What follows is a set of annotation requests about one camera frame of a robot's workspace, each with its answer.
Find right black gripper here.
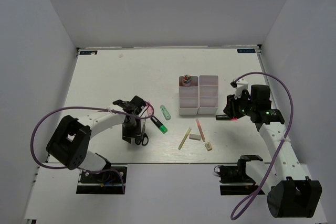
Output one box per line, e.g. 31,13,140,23
223,90,256,119

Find black pink highlighter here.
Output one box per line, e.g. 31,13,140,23
215,114,237,121

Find black handled scissors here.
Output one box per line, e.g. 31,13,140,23
134,119,149,146

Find pink correction tape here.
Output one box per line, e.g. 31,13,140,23
146,101,153,117

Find black green highlighter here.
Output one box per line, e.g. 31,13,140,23
150,116,167,134

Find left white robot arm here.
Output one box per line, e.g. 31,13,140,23
46,96,148,182

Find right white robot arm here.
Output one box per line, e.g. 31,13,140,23
224,84,322,218

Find right white organizer tray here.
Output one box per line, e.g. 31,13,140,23
198,75,219,115

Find pink pastel pen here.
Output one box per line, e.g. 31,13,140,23
196,119,205,142

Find small beige eraser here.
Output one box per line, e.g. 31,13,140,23
205,142,213,151

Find grey white eraser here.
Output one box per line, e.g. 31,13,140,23
189,134,202,141

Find yellow pastel pen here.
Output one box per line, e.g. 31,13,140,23
178,127,192,150

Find left blue table label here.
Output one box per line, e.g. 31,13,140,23
79,50,98,55

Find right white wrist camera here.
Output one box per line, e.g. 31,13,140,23
230,78,248,99

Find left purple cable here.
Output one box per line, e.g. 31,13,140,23
30,100,154,195

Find purple cable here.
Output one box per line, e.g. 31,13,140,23
230,72,294,220
30,100,154,195

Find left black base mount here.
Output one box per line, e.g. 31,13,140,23
76,166,128,195

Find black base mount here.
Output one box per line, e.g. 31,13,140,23
214,155,263,196
76,166,128,195

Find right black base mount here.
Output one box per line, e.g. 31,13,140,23
214,155,263,196

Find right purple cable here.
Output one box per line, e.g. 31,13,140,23
230,72,294,220

